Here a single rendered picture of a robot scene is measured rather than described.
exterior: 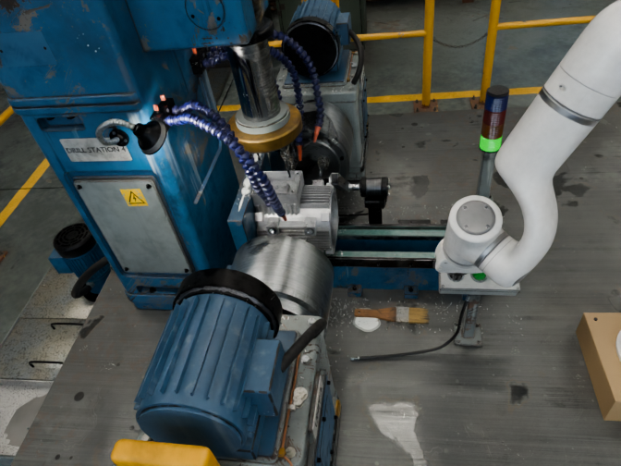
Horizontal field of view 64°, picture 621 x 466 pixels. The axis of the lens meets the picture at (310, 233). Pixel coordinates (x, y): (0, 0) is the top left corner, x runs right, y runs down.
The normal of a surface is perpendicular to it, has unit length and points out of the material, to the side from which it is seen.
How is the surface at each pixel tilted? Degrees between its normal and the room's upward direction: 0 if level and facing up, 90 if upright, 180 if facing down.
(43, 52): 90
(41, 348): 0
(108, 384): 0
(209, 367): 23
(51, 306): 0
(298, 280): 32
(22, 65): 90
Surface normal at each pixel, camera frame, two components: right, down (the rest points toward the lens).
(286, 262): 0.23, -0.66
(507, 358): -0.13, -0.71
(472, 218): -0.17, -0.35
